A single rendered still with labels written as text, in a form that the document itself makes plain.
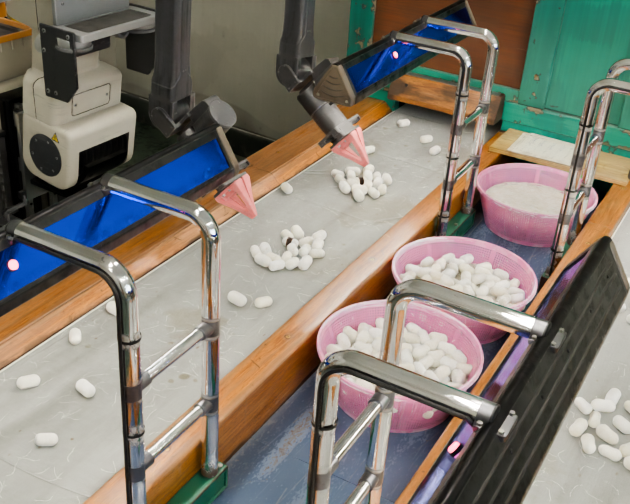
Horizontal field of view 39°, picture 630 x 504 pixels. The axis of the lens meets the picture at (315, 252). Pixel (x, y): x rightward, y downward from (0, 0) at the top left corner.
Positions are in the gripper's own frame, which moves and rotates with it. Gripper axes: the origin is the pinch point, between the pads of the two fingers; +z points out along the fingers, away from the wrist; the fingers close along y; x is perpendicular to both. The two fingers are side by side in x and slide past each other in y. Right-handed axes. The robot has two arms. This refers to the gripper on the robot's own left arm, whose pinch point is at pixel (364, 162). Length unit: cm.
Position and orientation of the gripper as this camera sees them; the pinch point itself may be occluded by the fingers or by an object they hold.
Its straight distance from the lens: 190.3
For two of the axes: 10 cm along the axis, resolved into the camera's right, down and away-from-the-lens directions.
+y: 4.9, -3.9, 7.8
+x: -6.1, 4.9, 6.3
